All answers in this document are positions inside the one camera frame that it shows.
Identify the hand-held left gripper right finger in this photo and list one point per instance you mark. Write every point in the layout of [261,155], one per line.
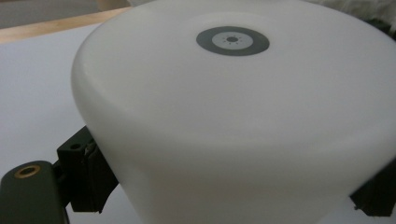
[378,196]

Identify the white table mat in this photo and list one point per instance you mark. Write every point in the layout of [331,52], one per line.
[34,93]

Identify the wooden table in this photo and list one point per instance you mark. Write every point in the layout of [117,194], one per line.
[46,28]

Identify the white cylindrical cup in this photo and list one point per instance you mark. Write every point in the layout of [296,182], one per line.
[236,124]

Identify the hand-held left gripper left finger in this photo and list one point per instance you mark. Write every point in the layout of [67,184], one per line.
[84,174]

